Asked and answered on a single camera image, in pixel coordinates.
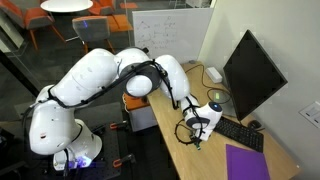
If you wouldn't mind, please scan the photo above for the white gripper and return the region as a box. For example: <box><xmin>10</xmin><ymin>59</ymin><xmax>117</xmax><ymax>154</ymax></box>
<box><xmin>190</xmin><ymin>127</ymin><xmax>214</xmax><ymax>148</ymax></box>

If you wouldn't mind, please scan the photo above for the black computer keyboard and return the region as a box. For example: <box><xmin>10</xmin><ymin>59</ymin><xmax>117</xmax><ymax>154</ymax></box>
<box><xmin>213</xmin><ymin>115</ymin><xmax>265</xmax><ymax>154</ymax></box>

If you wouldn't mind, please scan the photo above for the grey device with green light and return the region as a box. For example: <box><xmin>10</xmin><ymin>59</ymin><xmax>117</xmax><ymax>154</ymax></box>
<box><xmin>207</xmin><ymin>88</ymin><xmax>233</xmax><ymax>105</ymax></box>

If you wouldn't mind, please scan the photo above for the purple folder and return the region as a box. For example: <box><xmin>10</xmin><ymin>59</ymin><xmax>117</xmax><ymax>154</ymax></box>
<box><xmin>225</xmin><ymin>143</ymin><xmax>272</xmax><ymax>180</ymax></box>

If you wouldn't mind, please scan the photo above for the black computer mouse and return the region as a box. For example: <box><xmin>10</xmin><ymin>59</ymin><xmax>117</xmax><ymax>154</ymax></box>
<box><xmin>247</xmin><ymin>118</ymin><xmax>264</xmax><ymax>131</ymax></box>

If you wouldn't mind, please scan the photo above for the white power adapter box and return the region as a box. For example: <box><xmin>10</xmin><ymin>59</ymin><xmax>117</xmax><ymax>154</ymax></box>
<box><xmin>204</xmin><ymin>66</ymin><xmax>224</xmax><ymax>85</ymax></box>

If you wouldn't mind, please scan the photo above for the orange topped drawer cabinet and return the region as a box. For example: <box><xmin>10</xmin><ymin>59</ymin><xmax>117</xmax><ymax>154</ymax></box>
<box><xmin>122</xmin><ymin>92</ymin><xmax>159</xmax><ymax>133</ymax></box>

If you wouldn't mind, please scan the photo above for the black computer monitor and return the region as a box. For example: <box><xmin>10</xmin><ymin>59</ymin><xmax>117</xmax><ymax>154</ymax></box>
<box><xmin>222</xmin><ymin>28</ymin><xmax>289</xmax><ymax>122</ymax></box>

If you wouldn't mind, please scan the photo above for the black perforated breadboard table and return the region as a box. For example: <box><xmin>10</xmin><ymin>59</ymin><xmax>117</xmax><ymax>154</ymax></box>
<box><xmin>33</xmin><ymin>121</ymin><xmax>123</xmax><ymax>180</ymax></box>

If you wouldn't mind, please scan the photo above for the whiteboard with drawings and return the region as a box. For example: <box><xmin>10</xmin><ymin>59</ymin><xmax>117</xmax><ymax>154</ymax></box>
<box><xmin>131</xmin><ymin>7</ymin><xmax>215</xmax><ymax>65</ymax></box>

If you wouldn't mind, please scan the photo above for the grey chair with wooden legs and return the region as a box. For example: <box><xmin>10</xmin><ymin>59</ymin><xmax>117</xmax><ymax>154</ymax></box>
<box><xmin>71</xmin><ymin>15</ymin><xmax>116</xmax><ymax>55</ymax></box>

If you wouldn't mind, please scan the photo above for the round white table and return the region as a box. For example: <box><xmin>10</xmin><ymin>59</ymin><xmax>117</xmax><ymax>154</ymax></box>
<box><xmin>39</xmin><ymin>0</ymin><xmax>95</xmax><ymax>14</ymax></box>

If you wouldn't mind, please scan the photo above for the orange grey lounge chair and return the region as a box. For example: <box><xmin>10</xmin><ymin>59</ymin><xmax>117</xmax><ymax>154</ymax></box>
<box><xmin>0</xmin><ymin>0</ymin><xmax>67</xmax><ymax>52</ymax></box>

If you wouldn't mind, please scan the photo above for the black desk cable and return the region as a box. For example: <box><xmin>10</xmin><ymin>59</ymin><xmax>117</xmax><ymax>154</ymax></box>
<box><xmin>184</xmin><ymin>62</ymin><xmax>233</xmax><ymax>105</ymax></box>

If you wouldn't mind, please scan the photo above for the orange handled clamp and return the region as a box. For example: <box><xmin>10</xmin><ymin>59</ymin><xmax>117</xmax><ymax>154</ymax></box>
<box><xmin>112</xmin><ymin>152</ymin><xmax>137</xmax><ymax>169</ymax></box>
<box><xmin>108</xmin><ymin>120</ymin><xmax>130</xmax><ymax>131</ymax></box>

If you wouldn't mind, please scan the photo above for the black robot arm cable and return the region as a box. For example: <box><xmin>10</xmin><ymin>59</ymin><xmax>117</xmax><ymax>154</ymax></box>
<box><xmin>21</xmin><ymin>58</ymin><xmax>205</xmax><ymax>147</ymax></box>

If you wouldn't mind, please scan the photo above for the black glass partition frame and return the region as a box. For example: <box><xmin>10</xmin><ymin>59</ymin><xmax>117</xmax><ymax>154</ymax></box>
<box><xmin>0</xmin><ymin>49</ymin><xmax>43</xmax><ymax>98</ymax></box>

